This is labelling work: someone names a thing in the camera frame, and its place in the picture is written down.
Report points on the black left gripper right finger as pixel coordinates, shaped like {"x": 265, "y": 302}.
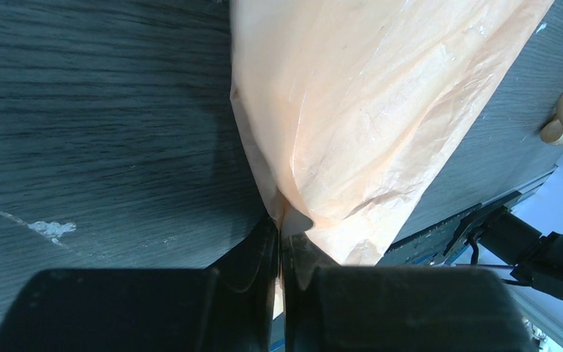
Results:
{"x": 331, "y": 307}

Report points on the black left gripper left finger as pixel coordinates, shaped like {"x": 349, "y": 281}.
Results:
{"x": 226, "y": 306}

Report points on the peach wrapping paper sheet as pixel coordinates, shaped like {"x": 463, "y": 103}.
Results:
{"x": 348, "y": 110}

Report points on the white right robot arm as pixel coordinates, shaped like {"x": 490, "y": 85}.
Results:
{"x": 536, "y": 259}

